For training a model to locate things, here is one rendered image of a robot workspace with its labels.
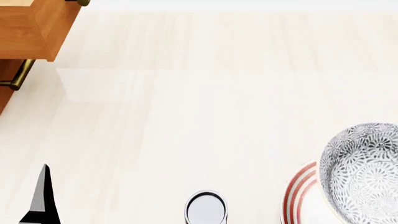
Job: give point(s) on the black and white patterned bowl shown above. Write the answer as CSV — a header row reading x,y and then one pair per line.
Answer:
x,y
363,172

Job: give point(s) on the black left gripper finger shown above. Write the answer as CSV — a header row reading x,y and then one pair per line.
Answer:
x,y
46,191

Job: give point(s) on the white ramekin with black rim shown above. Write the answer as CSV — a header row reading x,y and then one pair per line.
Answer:
x,y
206,208

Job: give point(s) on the white plate with red stripes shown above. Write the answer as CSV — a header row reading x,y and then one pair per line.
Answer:
x,y
297,193

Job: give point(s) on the wooden cabinet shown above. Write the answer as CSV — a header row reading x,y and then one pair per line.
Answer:
x,y
28,28

